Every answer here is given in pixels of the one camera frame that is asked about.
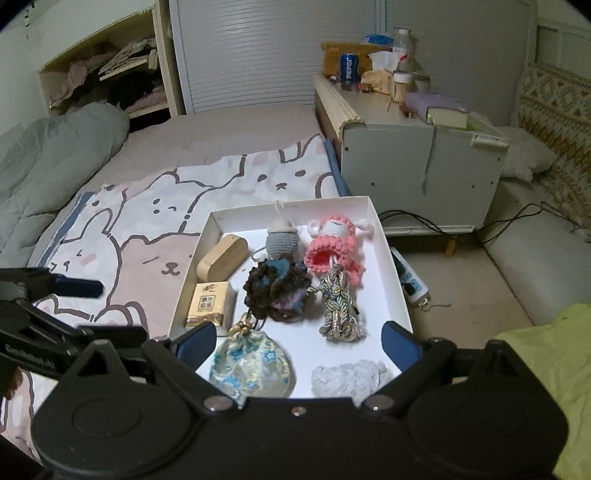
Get grey-green duvet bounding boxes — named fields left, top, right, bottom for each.
left=0, top=102, right=131, bottom=266

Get patterned sofa cushion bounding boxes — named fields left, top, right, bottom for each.
left=517, top=62, right=591, bottom=217

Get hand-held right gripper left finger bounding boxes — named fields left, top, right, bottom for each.
left=69, top=322, right=245, bottom=414

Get braided cord tassel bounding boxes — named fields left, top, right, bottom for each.
left=307, top=265, right=368, bottom=343

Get wooden block in box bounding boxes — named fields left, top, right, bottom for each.
left=196, top=234, right=238, bottom=282

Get blue floral brocade pouch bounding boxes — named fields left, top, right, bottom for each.
left=208, top=318, right=296, bottom=398

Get white bedside cabinet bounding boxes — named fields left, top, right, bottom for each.
left=314, top=74, right=511, bottom=257

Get cream shelf unit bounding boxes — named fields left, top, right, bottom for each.
left=37, top=0, right=188, bottom=121

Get white cardboard box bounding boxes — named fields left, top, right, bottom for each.
left=168, top=196, right=414, bottom=402

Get small yellow packet box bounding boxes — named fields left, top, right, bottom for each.
left=185, top=281, right=237, bottom=337

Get white louvered closet door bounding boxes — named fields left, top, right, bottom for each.
left=168, top=0, right=389, bottom=116

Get white folded clothes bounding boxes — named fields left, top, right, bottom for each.
left=99, top=39, right=158, bottom=75

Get white tissue pack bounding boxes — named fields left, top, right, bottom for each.
left=368, top=51, right=394, bottom=73

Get thick book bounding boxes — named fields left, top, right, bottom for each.
left=427, top=106, right=472, bottom=128

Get white fluffy pillow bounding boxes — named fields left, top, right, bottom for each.
left=501, top=127, right=559, bottom=179

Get yellow snack bag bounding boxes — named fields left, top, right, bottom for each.
left=360, top=69, right=395, bottom=95

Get white power strip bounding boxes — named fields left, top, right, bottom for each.
left=390, top=247, right=430, bottom=306

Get dark clothes pile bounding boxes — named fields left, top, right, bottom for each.
left=108, top=69, right=162, bottom=104

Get pink folded cloth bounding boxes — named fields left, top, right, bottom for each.
left=124, top=90, right=167, bottom=114

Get dark crochet flower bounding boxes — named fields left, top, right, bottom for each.
left=242, top=257, right=309, bottom=324

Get grey crochet doll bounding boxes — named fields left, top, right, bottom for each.
left=252, top=200, right=301, bottom=264

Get black cable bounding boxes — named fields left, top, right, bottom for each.
left=379, top=203, right=591, bottom=241

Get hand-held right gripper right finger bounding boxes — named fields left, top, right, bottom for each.
left=360, top=322, right=527, bottom=414

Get yellow-green cloth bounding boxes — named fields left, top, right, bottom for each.
left=499, top=302, right=591, bottom=480

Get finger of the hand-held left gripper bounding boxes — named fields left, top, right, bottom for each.
left=78, top=326, right=148, bottom=350
left=52, top=276, right=106, bottom=298

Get blue cola can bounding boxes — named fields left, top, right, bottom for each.
left=339, top=52, right=361, bottom=85

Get animal print blanket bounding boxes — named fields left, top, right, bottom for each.
left=0, top=134, right=347, bottom=462

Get brown cardboard box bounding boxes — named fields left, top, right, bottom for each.
left=321, top=41, right=395, bottom=77

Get white lidded jar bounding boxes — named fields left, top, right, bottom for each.
left=392, top=71, right=414, bottom=100

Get pink crochet doll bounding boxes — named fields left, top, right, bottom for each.
left=304, top=216, right=375, bottom=288

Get purple box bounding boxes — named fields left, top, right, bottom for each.
left=404, top=92, right=472, bottom=123

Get clear bottle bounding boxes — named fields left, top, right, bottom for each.
left=392, top=28, right=413, bottom=72

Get grey floor cushion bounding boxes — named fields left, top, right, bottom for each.
left=480, top=208, right=591, bottom=326

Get pink crumpled clothes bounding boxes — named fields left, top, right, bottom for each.
left=48, top=44, right=116, bottom=106

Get green hanging cord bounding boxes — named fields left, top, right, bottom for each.
left=422, top=124, right=439, bottom=193

